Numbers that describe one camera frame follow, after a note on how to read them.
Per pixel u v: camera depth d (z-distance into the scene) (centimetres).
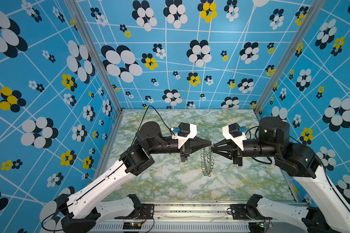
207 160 47
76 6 69
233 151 44
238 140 41
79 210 37
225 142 47
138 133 39
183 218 72
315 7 68
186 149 42
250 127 43
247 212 66
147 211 73
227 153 45
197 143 45
